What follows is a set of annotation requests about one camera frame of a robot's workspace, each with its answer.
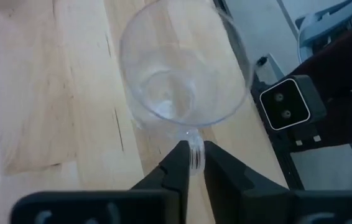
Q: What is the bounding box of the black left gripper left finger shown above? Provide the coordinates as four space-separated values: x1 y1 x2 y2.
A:
9 139 191 224

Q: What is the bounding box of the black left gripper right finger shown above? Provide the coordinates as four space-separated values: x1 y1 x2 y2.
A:
203 140 352 224

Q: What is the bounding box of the large clear glass mug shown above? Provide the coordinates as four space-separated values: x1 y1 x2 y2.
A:
118 0 253 177

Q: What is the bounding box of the grey chair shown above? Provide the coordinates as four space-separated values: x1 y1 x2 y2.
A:
294 0 352 63

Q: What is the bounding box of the black aluminium table rail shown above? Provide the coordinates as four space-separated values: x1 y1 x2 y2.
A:
213 0 305 191

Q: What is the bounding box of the black table-level camera box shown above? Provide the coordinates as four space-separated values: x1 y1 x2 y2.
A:
259 74 328 132

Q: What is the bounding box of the dark camera mount block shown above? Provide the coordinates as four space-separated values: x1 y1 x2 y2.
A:
283 18 352 154

